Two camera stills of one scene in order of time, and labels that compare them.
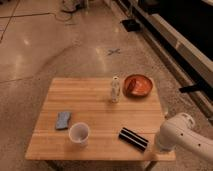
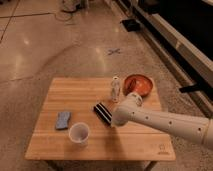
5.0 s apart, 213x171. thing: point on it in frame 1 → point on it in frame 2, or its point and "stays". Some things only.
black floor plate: x=131 y=25 stays
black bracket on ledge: x=199 y=87 stays
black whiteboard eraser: x=133 y=139 → x=101 y=111
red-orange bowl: x=137 y=86 stays
